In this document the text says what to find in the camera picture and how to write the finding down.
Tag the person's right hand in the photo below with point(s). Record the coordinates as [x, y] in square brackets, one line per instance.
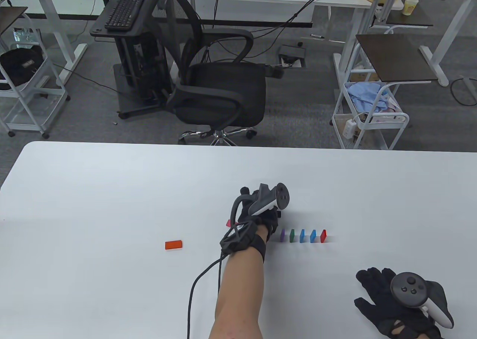
[372, 283]

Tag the person's left hand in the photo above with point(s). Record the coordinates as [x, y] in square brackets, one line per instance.
[268, 221]

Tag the grey white hand controller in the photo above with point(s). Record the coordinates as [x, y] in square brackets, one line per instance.
[281, 197]
[408, 288]

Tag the green domino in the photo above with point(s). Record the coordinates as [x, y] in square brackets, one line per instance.
[292, 236]

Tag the pink domino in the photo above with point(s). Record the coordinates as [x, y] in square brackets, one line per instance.
[229, 223]

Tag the red domino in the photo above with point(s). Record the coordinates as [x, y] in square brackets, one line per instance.
[323, 236]

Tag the orange domino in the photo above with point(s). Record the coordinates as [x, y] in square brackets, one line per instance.
[173, 244]

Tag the person's left forearm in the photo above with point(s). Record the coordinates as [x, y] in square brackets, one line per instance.
[238, 298]

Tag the white power strip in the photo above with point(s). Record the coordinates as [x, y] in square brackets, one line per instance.
[349, 128]

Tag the black mesh office chair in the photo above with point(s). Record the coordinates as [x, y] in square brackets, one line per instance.
[223, 89]

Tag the light blue cloth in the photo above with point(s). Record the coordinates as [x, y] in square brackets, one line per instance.
[365, 93]

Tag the grey floor socket box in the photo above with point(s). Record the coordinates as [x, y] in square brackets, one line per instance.
[292, 52]

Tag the white cart with brown top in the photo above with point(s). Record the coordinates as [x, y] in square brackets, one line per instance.
[11, 18]
[395, 57]

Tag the black computer cart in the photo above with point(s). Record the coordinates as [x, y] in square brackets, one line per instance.
[138, 56]

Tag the dark brown side tabletop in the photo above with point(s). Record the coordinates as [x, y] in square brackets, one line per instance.
[410, 20]

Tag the black keyboard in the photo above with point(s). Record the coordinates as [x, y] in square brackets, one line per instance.
[125, 9]

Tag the yellow paper cup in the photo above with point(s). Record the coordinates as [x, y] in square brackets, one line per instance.
[410, 6]

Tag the black bag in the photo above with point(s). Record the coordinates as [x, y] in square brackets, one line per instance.
[20, 65]

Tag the clear plastic packet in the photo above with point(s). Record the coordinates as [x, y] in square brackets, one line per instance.
[26, 37]

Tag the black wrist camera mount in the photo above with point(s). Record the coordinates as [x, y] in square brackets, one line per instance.
[238, 240]

